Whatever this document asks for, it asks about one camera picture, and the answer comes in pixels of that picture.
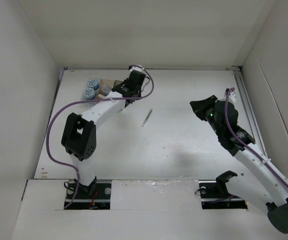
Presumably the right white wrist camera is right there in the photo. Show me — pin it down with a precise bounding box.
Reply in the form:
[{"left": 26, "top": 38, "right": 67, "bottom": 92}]
[{"left": 218, "top": 87, "right": 237, "bottom": 105}]

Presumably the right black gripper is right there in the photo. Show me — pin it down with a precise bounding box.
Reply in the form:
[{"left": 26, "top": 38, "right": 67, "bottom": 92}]
[{"left": 190, "top": 95, "right": 223, "bottom": 136}]

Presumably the grey highlighter pen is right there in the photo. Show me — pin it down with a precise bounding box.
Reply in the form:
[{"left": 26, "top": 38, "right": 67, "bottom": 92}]
[{"left": 141, "top": 109, "right": 153, "bottom": 127}]

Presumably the clear plastic container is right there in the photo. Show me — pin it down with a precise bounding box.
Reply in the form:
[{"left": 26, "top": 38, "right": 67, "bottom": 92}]
[{"left": 81, "top": 78, "right": 101, "bottom": 100}]

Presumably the amber plastic container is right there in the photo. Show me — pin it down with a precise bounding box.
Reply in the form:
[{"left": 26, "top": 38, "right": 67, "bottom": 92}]
[{"left": 97, "top": 79, "right": 115, "bottom": 96}]

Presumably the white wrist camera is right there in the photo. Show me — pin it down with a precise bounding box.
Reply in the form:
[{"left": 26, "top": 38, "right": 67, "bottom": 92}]
[
  {"left": 128, "top": 64, "right": 144, "bottom": 73},
  {"left": 218, "top": 87, "right": 237, "bottom": 105}
]

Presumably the aluminium rail right side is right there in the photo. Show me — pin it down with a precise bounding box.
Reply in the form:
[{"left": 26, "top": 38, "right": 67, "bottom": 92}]
[{"left": 231, "top": 67, "right": 267, "bottom": 156}]

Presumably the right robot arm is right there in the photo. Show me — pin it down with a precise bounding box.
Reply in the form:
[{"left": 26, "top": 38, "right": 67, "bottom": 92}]
[{"left": 189, "top": 93, "right": 288, "bottom": 234}]

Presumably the smoky grey plastic container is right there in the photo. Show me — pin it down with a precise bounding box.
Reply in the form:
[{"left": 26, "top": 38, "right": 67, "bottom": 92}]
[{"left": 113, "top": 80, "right": 122, "bottom": 87}]

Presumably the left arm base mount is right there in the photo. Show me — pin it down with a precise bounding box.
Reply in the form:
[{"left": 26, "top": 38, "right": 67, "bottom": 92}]
[{"left": 63, "top": 179, "right": 112, "bottom": 210}]

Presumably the white staple box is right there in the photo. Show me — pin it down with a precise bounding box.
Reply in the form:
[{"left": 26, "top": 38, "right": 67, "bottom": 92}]
[{"left": 97, "top": 94, "right": 107, "bottom": 99}]

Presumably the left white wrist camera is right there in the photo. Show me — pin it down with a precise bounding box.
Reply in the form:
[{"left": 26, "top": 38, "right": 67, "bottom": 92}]
[{"left": 128, "top": 64, "right": 144, "bottom": 73}]

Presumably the blue white tape jar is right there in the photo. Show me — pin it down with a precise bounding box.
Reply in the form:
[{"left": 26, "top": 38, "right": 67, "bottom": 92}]
[
  {"left": 83, "top": 88, "right": 96, "bottom": 100},
  {"left": 87, "top": 78, "right": 101, "bottom": 91}
]

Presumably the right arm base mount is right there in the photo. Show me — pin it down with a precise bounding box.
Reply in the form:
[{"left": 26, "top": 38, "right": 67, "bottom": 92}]
[{"left": 195, "top": 180, "right": 248, "bottom": 210}]

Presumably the clear jar of paper clips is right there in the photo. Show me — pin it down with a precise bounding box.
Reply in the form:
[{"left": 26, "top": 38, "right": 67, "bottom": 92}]
[{"left": 101, "top": 85, "right": 112, "bottom": 96}]

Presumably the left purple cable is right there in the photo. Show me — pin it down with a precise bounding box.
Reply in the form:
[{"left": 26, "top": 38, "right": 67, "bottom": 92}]
[{"left": 45, "top": 65, "right": 156, "bottom": 208}]

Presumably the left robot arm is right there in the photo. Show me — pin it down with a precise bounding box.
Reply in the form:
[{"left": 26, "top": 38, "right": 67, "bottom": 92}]
[{"left": 61, "top": 66, "right": 146, "bottom": 199}]

